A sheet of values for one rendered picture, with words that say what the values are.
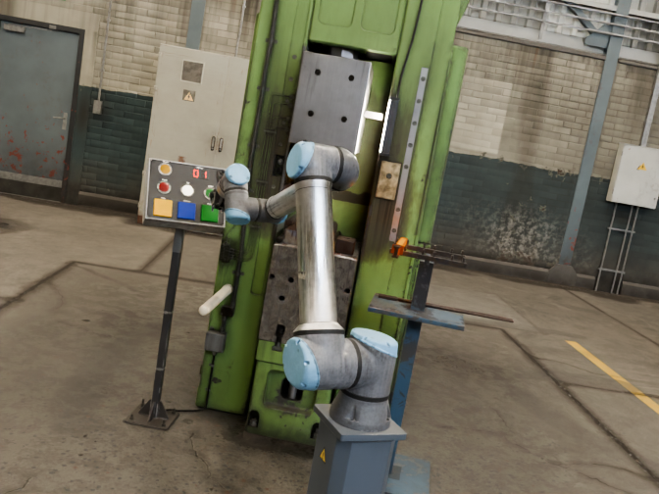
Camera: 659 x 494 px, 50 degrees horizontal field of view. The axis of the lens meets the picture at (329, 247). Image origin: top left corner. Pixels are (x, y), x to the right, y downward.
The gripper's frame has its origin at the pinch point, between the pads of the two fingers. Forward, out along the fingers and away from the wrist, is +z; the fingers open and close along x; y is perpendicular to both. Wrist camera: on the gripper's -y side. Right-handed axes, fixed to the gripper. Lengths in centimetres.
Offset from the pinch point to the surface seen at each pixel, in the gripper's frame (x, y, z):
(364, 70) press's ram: 56, -57, -32
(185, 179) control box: -10.8, -13.6, 11.1
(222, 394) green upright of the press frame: 24, 69, 75
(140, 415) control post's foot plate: -15, 80, 73
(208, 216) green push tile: -0.6, 2.2, 10.3
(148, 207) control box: -25.8, 1.2, 11.1
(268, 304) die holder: 32, 35, 26
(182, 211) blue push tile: -11.5, 1.4, 10.3
